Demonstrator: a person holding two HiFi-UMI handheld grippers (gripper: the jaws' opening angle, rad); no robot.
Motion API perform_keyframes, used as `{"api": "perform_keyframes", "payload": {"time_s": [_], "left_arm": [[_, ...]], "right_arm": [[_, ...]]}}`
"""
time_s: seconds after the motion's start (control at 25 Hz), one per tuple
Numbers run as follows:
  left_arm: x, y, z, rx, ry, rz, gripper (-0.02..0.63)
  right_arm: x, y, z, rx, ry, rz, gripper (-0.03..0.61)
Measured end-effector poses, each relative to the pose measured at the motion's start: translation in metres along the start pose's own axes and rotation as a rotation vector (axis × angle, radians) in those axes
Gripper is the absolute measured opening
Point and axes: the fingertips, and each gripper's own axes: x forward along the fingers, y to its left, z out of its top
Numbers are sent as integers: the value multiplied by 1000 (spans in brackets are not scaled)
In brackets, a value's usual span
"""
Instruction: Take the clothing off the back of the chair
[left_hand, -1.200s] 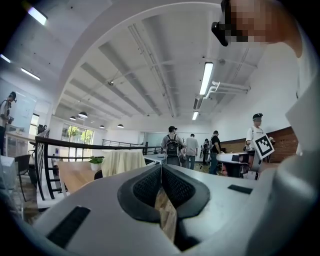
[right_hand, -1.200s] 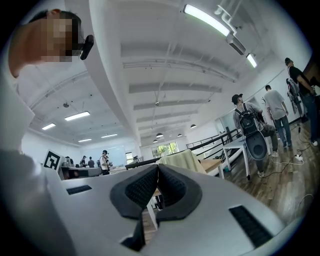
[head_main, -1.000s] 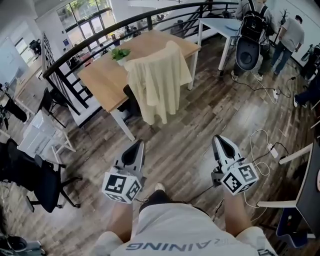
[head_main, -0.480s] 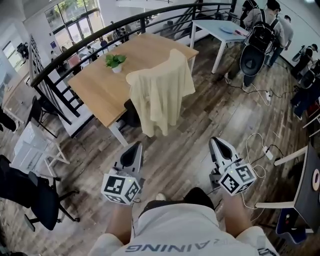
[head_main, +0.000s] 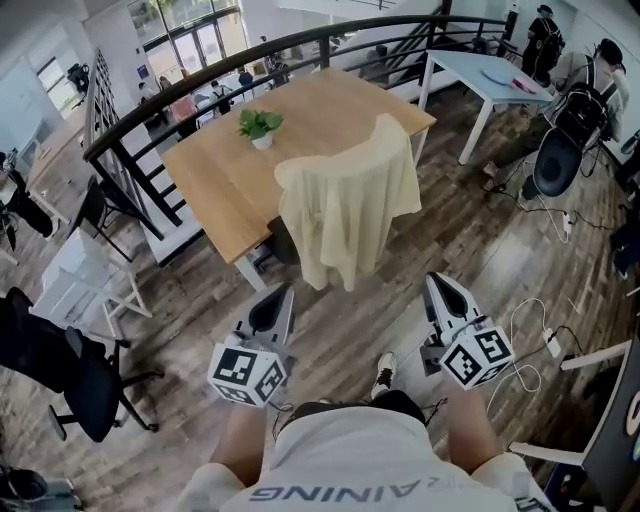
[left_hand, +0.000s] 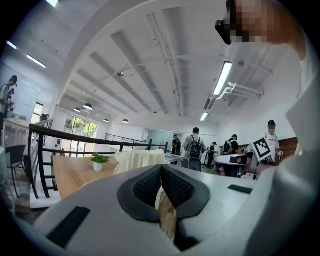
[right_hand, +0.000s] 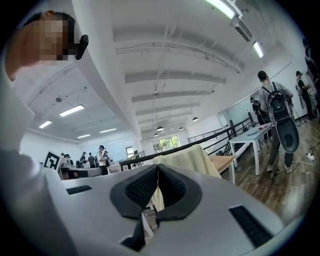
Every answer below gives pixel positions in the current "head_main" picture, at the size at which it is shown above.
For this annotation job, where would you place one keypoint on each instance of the person's right forearm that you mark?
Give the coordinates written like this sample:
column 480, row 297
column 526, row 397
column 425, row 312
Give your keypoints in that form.
column 472, row 430

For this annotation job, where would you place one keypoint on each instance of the cream clothing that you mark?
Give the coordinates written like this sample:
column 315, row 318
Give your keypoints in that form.
column 345, row 200

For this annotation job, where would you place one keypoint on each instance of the dark desk with white frame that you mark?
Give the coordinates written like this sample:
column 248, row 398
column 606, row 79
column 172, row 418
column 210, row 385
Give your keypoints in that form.
column 615, row 425

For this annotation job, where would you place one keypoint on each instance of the black curved metal railing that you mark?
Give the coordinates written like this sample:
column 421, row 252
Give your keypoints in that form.
column 150, row 107

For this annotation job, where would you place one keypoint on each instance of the black jacket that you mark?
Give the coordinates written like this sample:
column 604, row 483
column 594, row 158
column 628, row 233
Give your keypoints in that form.
column 25, row 205

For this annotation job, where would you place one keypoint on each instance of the black swivel office chair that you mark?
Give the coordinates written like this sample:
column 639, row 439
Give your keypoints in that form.
column 75, row 370

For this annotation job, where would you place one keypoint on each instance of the glass entrance door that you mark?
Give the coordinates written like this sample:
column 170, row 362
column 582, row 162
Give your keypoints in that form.
column 197, row 45

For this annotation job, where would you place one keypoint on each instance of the black office chair under clothing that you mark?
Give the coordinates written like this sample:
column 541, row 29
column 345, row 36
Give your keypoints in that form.
column 284, row 240

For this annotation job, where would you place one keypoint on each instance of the white folding chair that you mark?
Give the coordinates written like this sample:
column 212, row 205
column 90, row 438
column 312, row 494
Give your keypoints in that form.
column 80, row 280

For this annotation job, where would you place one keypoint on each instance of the person's black shorts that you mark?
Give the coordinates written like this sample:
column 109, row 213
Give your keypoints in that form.
column 390, row 400

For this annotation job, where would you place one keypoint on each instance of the white table with pale top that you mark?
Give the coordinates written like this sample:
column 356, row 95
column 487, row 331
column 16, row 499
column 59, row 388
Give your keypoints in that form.
column 465, row 67

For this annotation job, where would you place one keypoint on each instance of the pink flat item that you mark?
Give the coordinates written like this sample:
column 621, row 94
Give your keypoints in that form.
column 522, row 85

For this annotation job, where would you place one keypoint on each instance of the pale blue round plate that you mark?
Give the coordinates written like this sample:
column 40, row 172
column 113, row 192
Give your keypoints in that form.
column 497, row 76

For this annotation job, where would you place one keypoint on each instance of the person's white and black shoe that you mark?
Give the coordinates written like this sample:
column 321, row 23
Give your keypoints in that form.
column 384, row 372

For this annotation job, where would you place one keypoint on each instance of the black bag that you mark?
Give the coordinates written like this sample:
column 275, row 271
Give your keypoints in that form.
column 627, row 247

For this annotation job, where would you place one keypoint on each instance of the white grid shelf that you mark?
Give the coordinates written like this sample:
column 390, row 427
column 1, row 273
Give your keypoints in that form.
column 102, row 95

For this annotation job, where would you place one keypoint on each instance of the green plant in white pot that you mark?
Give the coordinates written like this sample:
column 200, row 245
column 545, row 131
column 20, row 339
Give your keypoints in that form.
column 259, row 127

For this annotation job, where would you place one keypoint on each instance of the person's white shirt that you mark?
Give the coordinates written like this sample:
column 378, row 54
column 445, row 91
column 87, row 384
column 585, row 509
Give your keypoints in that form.
column 360, row 465

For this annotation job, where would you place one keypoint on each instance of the person's left forearm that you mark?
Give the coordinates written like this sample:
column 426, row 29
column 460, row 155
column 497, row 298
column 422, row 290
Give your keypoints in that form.
column 240, row 440

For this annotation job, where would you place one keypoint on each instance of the wooden table with white legs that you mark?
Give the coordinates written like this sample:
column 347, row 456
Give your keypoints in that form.
column 280, row 135

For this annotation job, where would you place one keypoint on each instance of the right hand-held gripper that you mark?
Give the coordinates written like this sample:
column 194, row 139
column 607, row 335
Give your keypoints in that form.
column 475, row 357

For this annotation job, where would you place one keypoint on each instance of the black slim chair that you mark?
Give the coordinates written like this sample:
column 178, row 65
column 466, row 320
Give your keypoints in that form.
column 95, row 205

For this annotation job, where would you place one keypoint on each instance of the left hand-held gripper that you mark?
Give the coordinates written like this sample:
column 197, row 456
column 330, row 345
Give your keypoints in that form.
column 240, row 372

